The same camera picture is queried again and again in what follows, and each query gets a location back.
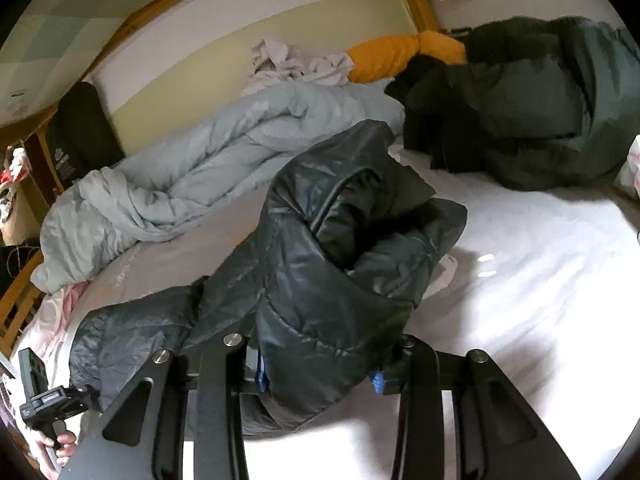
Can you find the bed with pale sheet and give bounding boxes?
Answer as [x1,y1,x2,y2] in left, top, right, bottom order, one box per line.
[10,75,640,480]

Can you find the black printed cushion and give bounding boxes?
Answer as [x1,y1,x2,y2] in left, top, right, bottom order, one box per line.
[46,81,126,188]

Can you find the pink and white cloth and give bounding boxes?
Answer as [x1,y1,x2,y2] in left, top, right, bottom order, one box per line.
[27,280,93,361]

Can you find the white knotted plastic bag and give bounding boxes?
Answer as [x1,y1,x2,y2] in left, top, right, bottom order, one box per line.
[0,147,28,221]

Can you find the black puffer jacket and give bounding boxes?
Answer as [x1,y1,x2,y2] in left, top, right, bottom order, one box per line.
[67,120,468,428]

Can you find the light blue duvet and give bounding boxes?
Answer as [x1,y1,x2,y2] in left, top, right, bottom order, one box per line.
[31,81,406,295]

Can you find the orange garment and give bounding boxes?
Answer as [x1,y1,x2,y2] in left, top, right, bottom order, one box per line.
[347,30,468,83]

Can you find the wooden bed frame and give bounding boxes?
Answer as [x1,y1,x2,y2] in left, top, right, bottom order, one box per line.
[0,0,441,356]

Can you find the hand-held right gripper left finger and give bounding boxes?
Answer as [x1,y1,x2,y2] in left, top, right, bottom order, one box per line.
[59,332,271,480]

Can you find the person's left hand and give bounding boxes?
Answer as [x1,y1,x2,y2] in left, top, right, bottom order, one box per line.
[31,422,78,468]

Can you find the dark green coat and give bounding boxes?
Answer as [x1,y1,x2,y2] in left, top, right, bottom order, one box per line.
[385,16,640,192]

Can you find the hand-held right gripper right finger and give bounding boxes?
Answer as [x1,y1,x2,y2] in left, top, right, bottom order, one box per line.
[369,335,593,480]

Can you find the white and pink bag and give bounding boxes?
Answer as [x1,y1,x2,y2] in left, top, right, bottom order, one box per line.
[617,135,640,201]

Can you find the pale grey crumpled clothes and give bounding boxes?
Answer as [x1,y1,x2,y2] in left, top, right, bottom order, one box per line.
[242,36,356,97]

